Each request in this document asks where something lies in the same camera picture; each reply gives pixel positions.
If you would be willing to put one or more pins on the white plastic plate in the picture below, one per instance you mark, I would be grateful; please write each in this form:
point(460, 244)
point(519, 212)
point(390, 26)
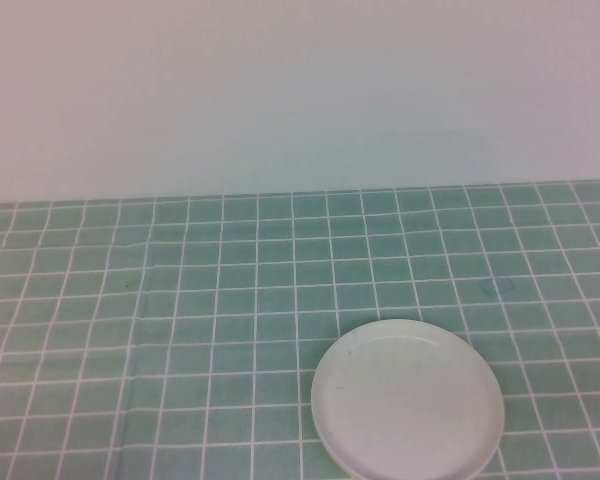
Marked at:
point(405, 395)

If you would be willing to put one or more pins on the green white checked tablecloth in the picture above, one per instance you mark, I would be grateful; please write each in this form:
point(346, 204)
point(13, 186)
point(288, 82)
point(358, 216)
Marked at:
point(180, 280)

